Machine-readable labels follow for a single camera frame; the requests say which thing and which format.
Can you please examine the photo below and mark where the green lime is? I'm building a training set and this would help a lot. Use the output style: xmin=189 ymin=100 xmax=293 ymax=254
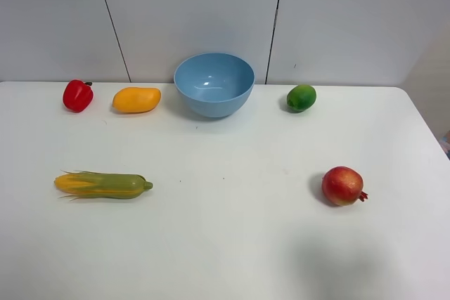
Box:
xmin=286 ymin=84 xmax=316 ymax=112

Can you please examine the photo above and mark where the yellow mango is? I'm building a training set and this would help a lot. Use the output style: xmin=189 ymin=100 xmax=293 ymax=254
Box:
xmin=112 ymin=87 xmax=162 ymax=114

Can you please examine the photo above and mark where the red pomegranate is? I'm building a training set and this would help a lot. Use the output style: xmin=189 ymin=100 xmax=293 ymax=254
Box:
xmin=321 ymin=167 xmax=368 ymax=207

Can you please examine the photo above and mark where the blue plastic bowl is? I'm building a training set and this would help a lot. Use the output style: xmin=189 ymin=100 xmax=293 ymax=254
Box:
xmin=174 ymin=53 xmax=255 ymax=118

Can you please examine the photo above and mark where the red bell pepper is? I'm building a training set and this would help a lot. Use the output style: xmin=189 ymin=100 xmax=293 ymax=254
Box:
xmin=63 ymin=79 xmax=94 ymax=113

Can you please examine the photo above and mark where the corn cob with husk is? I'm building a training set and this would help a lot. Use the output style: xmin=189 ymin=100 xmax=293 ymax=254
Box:
xmin=54 ymin=171 xmax=153 ymax=200

